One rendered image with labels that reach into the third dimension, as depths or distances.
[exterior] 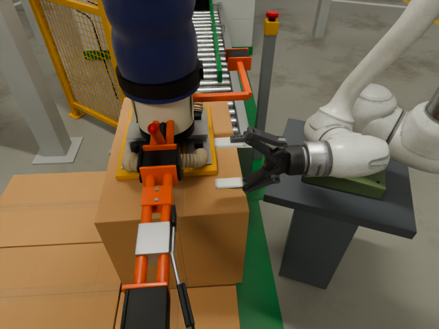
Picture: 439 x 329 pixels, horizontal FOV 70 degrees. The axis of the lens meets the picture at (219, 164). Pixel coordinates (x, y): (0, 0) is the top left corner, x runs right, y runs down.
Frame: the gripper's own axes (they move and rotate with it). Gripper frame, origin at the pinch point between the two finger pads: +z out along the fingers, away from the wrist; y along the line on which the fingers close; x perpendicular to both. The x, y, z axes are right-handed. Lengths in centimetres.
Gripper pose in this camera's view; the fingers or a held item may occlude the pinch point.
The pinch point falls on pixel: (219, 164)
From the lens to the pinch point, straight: 76.0
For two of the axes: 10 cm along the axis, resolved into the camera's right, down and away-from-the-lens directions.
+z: -10.0, 0.6, -0.5
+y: 0.1, 7.2, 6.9
